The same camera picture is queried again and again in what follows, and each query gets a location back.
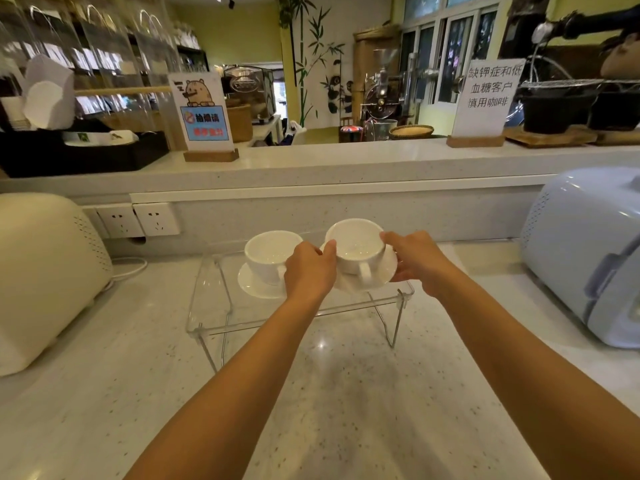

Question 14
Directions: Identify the row of clear bags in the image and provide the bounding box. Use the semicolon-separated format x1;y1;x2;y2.
0;0;201;133

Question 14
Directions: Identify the person's right hand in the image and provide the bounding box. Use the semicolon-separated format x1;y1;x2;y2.
379;231;453;298

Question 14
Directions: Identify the person's right forearm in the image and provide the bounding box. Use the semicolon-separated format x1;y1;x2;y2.
430;270;640;480

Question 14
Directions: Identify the woven basket tray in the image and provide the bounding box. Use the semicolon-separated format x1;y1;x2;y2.
388;125;435;140

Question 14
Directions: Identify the cream toaster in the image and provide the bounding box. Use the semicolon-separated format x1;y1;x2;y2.
0;192;114;377

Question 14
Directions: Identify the bamboo wall decoration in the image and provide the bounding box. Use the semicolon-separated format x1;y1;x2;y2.
276;0;346;121

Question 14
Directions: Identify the white saucer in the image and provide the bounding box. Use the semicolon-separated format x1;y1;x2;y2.
320;241;399;295
237;263;288;299

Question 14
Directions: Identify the cartoon animal sign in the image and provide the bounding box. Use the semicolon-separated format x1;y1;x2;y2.
168;71;240;163

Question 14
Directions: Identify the person's left forearm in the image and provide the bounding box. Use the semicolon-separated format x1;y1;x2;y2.
123;290;328;480

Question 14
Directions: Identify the clear acrylic shelf riser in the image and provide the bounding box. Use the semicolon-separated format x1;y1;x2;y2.
186;249;416;373

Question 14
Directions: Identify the white wall socket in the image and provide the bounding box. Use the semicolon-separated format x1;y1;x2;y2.
96;204;146;239
133;202;181;237

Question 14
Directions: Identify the light blue toaster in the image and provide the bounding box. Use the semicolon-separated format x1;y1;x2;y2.
520;167;640;349

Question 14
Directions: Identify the white power cable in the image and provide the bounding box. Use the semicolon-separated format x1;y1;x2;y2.
101;257;149;292

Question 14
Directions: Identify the metal bucket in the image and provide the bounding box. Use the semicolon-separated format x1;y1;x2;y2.
363;119;399;142

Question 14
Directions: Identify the wooden board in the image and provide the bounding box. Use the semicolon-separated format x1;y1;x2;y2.
503;125;599;148

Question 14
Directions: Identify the white coffee cup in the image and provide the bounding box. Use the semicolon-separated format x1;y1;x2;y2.
325;218;387;286
244;230;304;286

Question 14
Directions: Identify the window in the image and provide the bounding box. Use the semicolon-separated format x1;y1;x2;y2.
398;0;501;105

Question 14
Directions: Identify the coffee roaster machine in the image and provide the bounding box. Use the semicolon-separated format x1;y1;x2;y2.
362;48;441;130

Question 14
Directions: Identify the person's left hand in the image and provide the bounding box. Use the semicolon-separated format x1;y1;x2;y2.
284;239;338;302

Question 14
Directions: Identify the black organizer tray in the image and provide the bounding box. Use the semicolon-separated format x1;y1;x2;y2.
0;129;170;178

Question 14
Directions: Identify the white text sign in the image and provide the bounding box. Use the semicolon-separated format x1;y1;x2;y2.
446;58;527;148

